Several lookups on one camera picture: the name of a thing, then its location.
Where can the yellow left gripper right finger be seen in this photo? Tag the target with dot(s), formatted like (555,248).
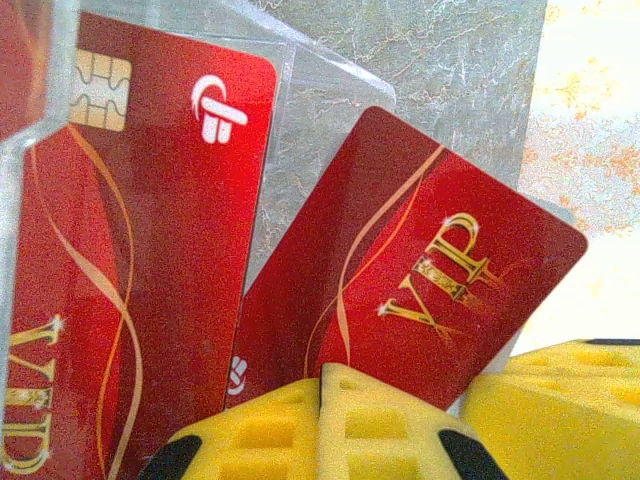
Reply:
(390,435)

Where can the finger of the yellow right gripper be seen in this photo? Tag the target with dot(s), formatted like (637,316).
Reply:
(550,430)

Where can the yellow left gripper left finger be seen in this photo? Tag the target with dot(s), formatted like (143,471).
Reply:
(250,435)

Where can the red VIP credit card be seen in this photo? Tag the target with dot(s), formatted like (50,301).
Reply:
(400,225)
(200,225)
(20,60)

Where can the orange patterned fabric panel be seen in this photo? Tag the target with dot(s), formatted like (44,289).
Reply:
(590,125)

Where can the clear acrylic card stand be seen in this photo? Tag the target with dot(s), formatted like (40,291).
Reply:
(62,30)

